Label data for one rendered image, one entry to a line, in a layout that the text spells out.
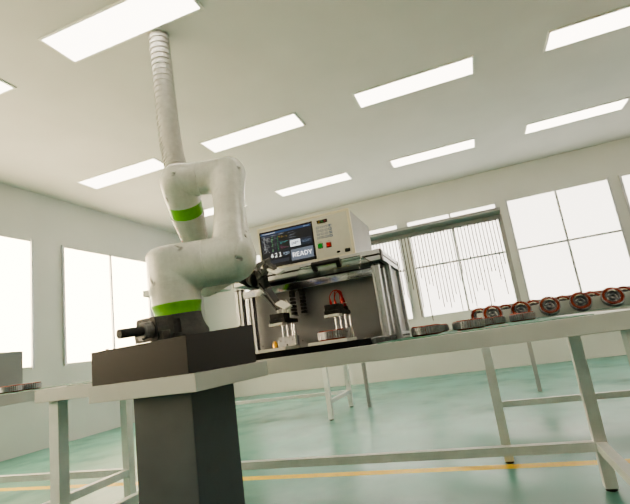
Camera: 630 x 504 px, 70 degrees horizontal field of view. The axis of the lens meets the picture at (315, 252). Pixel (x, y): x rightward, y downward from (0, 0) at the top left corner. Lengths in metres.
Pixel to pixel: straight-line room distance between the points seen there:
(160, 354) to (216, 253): 0.29
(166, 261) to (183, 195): 0.38
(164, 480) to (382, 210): 7.58
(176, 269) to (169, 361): 0.25
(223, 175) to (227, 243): 0.33
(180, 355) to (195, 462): 0.25
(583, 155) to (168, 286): 7.97
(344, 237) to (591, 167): 7.03
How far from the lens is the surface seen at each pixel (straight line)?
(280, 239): 2.00
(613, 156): 8.75
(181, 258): 1.21
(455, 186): 8.41
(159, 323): 1.18
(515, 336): 1.41
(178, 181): 1.53
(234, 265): 1.19
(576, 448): 2.42
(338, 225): 1.92
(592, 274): 8.27
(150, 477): 1.25
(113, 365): 1.20
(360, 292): 1.98
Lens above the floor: 0.77
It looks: 12 degrees up
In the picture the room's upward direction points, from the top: 8 degrees counter-clockwise
